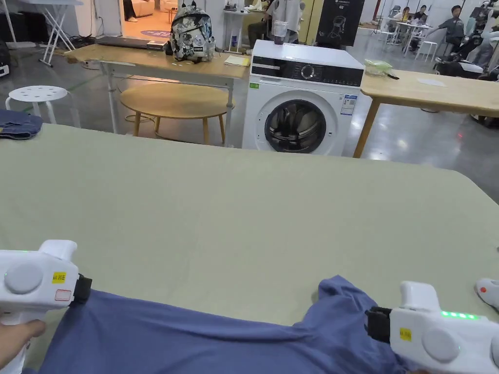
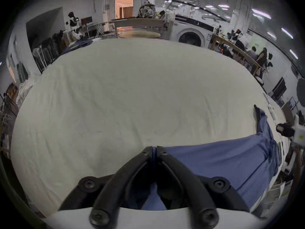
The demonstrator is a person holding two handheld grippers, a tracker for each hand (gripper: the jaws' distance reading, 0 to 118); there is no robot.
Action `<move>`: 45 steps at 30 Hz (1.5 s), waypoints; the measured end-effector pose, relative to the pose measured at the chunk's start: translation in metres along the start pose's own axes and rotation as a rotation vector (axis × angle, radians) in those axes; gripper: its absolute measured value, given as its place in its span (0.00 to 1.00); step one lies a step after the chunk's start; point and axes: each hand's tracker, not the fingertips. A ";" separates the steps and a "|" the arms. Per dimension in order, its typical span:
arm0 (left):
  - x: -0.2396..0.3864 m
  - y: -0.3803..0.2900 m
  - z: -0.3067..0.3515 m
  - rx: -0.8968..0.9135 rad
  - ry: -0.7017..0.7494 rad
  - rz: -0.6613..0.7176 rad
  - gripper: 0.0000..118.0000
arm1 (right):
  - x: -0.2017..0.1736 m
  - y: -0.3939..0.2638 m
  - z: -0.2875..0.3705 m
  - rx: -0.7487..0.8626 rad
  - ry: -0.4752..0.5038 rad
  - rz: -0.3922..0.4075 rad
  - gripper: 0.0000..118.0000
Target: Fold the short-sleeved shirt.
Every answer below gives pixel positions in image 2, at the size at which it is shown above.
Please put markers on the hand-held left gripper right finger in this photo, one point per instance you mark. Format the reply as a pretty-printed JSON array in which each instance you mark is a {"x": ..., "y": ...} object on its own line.
[{"x": 185, "y": 175}]

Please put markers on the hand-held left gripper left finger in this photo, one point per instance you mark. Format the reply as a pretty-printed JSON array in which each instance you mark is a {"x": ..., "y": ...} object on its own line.
[{"x": 124, "y": 175}]

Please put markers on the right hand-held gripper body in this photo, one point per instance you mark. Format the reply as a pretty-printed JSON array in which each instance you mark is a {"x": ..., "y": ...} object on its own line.
[{"x": 299, "y": 133}]

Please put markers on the blue garment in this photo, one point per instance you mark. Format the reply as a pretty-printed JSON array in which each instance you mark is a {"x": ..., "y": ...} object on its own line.
[{"x": 226, "y": 156}]

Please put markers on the person's right hand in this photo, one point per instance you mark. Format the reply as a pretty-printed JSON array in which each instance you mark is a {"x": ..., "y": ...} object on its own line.
[{"x": 296, "y": 155}]

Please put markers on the black monitor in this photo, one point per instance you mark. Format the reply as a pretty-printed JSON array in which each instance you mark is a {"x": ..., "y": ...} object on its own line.
[{"x": 279, "y": 88}]

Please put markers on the bed with beige sheet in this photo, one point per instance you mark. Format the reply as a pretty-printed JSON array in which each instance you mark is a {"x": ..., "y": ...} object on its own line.
[{"x": 131, "y": 92}]

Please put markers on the row of tables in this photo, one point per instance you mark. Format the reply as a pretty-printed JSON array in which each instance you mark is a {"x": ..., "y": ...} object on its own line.
[{"x": 234, "y": 48}]

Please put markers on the pile of blue clothes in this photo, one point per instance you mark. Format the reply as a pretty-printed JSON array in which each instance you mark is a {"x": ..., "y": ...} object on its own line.
[{"x": 78, "y": 44}]

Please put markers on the round wooden table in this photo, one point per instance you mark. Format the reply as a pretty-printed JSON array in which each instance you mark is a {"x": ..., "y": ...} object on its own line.
[{"x": 139, "y": 34}]

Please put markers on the white washing machine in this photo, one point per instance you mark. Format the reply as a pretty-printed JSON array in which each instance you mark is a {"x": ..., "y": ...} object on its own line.
[{"x": 191, "y": 31}]

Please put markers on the rack of dark clothes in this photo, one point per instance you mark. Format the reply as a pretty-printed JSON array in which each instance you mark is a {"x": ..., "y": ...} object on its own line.
[{"x": 47, "y": 50}]

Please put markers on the long pale wooden table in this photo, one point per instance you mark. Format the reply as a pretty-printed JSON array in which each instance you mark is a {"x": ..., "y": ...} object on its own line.
[{"x": 138, "y": 21}]

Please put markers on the black and white robot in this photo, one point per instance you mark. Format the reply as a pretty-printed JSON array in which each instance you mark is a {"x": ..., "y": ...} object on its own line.
[{"x": 73, "y": 25}]

